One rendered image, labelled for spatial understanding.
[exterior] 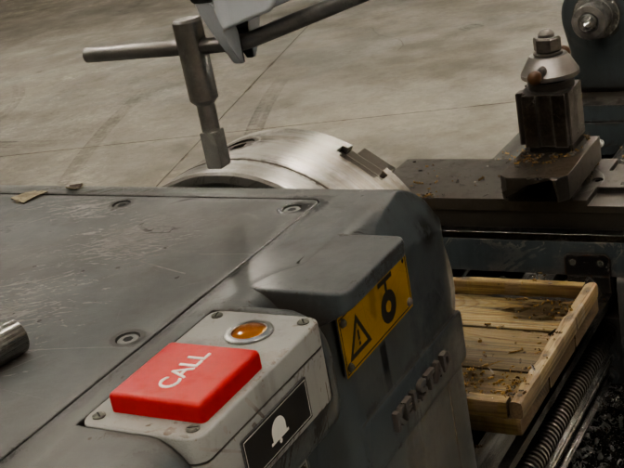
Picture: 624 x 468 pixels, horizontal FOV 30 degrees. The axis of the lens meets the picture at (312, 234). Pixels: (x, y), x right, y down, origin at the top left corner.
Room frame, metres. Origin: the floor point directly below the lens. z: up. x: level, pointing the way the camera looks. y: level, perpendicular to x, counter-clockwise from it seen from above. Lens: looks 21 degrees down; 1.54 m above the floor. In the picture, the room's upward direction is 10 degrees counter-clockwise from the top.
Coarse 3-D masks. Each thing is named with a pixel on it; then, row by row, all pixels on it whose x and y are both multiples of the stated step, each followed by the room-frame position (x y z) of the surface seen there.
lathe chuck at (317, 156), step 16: (288, 128) 1.09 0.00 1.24; (256, 144) 1.06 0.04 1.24; (272, 144) 1.05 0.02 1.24; (288, 144) 1.05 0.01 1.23; (304, 144) 1.05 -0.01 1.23; (320, 144) 1.05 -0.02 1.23; (336, 144) 1.05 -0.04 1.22; (256, 160) 1.01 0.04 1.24; (272, 160) 1.01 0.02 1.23; (288, 160) 1.01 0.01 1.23; (304, 160) 1.01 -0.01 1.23; (320, 160) 1.02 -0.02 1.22; (336, 160) 1.02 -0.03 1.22; (320, 176) 0.99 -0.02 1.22; (336, 176) 1.00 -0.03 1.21; (352, 176) 1.01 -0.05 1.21; (368, 176) 1.02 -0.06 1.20; (384, 176) 1.03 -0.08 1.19; (448, 272) 1.01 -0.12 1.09
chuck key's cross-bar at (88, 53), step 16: (336, 0) 0.79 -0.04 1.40; (352, 0) 0.78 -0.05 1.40; (368, 0) 0.78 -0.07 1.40; (288, 16) 0.81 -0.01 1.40; (304, 16) 0.80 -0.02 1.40; (320, 16) 0.79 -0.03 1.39; (256, 32) 0.82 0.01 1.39; (272, 32) 0.81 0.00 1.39; (288, 32) 0.81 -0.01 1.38; (96, 48) 0.90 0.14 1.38; (112, 48) 0.89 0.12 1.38; (128, 48) 0.88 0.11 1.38; (144, 48) 0.87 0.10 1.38; (160, 48) 0.86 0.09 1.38; (176, 48) 0.86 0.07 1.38; (208, 48) 0.84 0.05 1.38
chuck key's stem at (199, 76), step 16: (192, 16) 0.86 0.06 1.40; (176, 32) 0.85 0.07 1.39; (192, 32) 0.85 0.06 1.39; (192, 48) 0.85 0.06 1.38; (192, 64) 0.85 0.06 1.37; (208, 64) 0.85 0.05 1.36; (192, 80) 0.85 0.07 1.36; (208, 80) 0.85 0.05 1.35; (192, 96) 0.85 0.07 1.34; (208, 96) 0.85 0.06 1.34; (208, 112) 0.85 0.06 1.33; (208, 128) 0.85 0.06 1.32; (208, 144) 0.85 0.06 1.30; (224, 144) 0.85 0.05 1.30; (208, 160) 0.85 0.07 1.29; (224, 160) 0.85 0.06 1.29
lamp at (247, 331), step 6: (246, 324) 0.62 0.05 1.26; (252, 324) 0.62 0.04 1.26; (258, 324) 0.61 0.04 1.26; (234, 330) 0.61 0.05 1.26; (240, 330) 0.61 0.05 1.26; (246, 330) 0.61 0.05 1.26; (252, 330) 0.61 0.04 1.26; (258, 330) 0.61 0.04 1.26; (264, 330) 0.61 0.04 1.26; (234, 336) 0.61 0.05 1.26; (240, 336) 0.60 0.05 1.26; (246, 336) 0.60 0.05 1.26; (252, 336) 0.60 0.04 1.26
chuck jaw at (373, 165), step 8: (352, 152) 1.06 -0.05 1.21; (360, 152) 1.09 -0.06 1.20; (368, 152) 1.09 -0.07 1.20; (352, 160) 1.05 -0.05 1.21; (360, 160) 1.05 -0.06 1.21; (368, 160) 1.08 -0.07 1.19; (376, 160) 1.09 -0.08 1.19; (360, 168) 1.04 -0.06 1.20; (368, 168) 1.04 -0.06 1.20; (376, 168) 1.05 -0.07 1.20; (384, 168) 1.08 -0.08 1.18; (392, 168) 1.08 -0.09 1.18
